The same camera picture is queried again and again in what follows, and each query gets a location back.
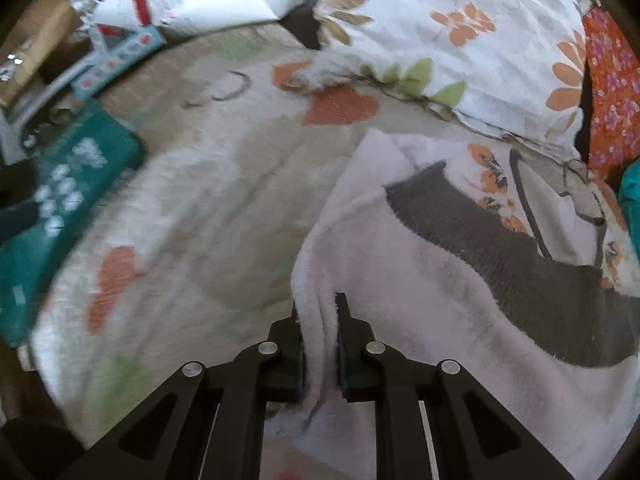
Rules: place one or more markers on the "teal plush towel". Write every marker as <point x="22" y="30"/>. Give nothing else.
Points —
<point x="629" y="200"/>

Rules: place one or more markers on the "teal cardboard box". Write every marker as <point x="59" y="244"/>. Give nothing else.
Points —
<point x="80" y="171"/>

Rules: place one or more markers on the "white grey small garment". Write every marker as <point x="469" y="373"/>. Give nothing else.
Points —
<point x="458" y="247"/>

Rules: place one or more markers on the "light blue flat box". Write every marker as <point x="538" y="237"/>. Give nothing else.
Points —
<point x="114" y="62"/>

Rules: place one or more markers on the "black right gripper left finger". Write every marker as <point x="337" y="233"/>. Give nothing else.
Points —
<point x="204" y="422"/>

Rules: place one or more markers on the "floral white pillow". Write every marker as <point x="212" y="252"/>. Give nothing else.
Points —
<point x="500" y="66"/>

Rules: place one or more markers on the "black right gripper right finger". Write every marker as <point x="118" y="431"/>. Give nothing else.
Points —
<point x="433" y="421"/>

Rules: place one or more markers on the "heart pattern quilt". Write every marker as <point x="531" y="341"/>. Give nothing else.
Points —
<point x="192" y="258"/>

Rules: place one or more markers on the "red floral blanket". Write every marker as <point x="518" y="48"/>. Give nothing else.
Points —
<point x="614" y="73"/>

